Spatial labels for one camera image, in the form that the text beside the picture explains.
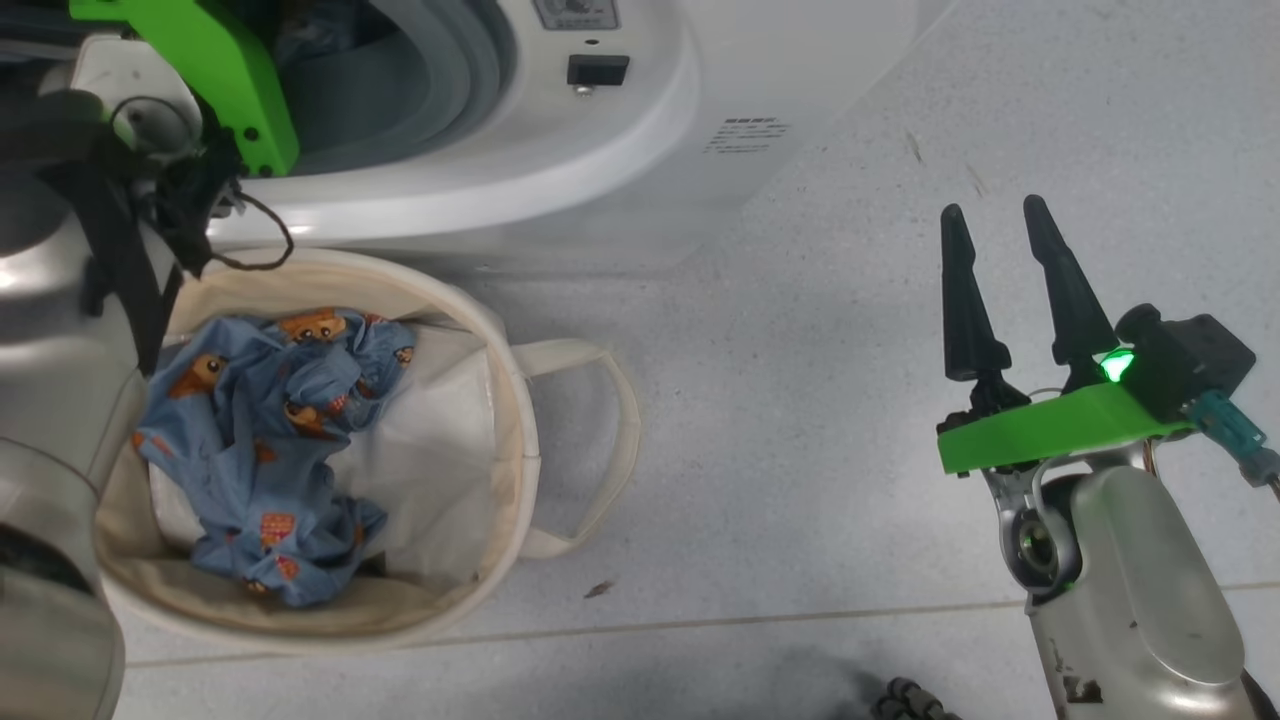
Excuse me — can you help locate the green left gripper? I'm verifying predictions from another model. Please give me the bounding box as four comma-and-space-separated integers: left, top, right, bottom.
68, 0, 302, 179

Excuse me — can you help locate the cream canvas laundry basket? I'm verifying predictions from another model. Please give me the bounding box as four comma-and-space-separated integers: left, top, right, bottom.
93, 247, 643, 653

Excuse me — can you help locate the blue bear print garment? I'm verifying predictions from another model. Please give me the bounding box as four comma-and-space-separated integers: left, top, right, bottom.
131, 309, 418, 610

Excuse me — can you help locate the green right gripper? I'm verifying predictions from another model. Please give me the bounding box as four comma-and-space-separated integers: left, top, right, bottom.
936, 194, 1197, 477

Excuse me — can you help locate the teal plug right camera cable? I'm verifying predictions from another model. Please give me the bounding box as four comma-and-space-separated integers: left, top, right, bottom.
1183, 390, 1280, 493

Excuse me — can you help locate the thin black left gripper cable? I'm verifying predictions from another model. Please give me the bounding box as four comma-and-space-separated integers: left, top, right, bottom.
108, 95, 297, 276

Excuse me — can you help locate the grey ribbed hose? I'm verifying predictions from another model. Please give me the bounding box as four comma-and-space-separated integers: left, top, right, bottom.
868, 676, 963, 720

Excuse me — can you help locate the black text warning label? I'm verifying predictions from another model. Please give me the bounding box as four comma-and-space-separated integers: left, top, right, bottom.
703, 116, 791, 155

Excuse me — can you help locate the white front-load washing machine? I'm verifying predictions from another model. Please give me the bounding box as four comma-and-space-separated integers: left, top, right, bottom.
195, 0, 956, 283

